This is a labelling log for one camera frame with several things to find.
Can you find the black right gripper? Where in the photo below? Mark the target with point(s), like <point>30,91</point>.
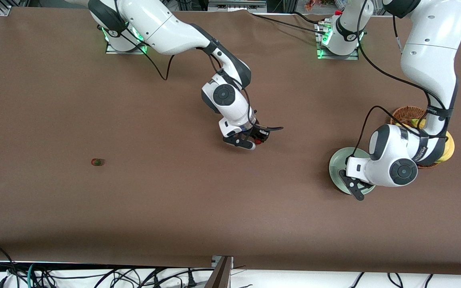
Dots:
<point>261,133</point>

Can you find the dark greenish strawberry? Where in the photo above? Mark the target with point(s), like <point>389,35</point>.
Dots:
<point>96,162</point>

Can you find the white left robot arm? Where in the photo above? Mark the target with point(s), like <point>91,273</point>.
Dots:
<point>430,52</point>

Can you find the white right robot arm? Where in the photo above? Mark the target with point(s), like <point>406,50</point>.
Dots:
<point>166,28</point>

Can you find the pale green round plate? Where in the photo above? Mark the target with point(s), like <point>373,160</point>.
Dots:
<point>334,170</point>

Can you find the brown table cover sheet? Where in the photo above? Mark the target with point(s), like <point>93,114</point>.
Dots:
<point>230,220</point>

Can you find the grey metal device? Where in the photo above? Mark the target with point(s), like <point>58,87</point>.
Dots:
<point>236,6</point>

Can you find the colourful background item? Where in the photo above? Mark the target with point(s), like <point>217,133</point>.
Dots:
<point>314,4</point>

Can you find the brown wicker basket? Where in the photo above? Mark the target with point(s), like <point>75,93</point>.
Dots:
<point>404,114</point>

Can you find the yellow banana bunch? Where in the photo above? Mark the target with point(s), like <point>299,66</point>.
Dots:
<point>448,150</point>

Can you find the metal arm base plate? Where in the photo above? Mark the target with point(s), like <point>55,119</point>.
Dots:
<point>326,56</point>
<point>112,50</point>

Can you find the small metal bracket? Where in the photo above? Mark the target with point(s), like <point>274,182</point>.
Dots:
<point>215,262</point>

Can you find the aluminium frame corner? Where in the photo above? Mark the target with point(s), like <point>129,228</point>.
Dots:
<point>6,10</point>

